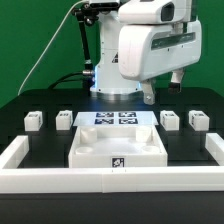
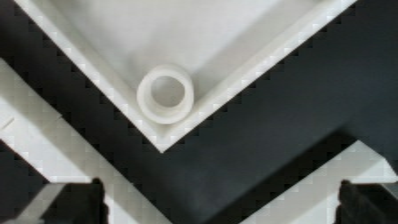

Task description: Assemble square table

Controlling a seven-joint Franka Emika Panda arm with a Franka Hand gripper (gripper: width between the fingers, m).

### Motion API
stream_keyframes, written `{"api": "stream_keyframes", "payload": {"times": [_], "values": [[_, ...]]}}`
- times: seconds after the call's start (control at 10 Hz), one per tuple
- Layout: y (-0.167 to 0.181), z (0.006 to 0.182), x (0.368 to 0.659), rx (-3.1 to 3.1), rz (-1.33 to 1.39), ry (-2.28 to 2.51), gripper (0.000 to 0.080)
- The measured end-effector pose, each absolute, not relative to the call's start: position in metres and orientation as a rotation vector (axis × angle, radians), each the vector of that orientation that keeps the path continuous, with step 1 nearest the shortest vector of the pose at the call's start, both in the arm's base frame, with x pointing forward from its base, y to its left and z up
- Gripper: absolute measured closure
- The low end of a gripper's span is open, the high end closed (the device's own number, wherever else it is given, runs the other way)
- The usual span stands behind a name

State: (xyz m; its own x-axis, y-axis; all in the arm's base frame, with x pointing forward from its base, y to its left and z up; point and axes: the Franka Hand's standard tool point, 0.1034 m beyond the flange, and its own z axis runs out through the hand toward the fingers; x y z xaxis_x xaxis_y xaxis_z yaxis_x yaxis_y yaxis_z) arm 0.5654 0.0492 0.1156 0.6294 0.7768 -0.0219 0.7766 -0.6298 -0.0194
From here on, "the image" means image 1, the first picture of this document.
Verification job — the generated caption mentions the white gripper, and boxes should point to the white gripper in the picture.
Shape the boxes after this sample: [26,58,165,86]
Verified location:
[118,20,202,105]

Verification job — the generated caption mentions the white square tabletop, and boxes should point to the white square tabletop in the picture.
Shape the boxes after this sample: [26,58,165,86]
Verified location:
[68,125,168,168]

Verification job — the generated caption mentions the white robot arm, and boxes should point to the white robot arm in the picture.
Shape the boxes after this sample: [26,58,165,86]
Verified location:
[89,0,202,105]

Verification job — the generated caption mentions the white marker sheet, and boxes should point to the white marker sheet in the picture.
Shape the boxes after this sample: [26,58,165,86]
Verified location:
[73,111,158,126]

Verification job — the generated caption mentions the white U-shaped fence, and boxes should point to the white U-shaped fence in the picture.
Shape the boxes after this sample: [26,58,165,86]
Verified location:
[0,135,224,194]

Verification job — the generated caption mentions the black cables at base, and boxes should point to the black cables at base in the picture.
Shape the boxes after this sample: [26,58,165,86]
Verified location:
[48,69,96,90]

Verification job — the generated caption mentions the white cable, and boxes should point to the white cable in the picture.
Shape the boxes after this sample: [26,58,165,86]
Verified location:
[17,0,88,97]

